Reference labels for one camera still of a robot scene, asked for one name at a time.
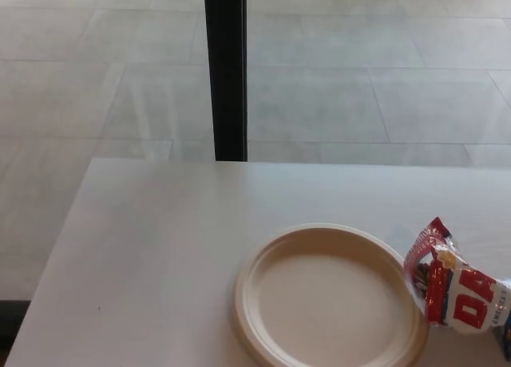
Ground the round beige paper plate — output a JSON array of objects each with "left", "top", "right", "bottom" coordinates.
[{"left": 232, "top": 223, "right": 433, "bottom": 367}]

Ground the black window frame post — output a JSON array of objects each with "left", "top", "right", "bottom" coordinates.
[{"left": 203, "top": 0, "right": 249, "bottom": 162}]

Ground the red white sunflower seed bag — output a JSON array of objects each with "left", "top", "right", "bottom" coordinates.
[{"left": 402, "top": 217, "right": 511, "bottom": 346}]

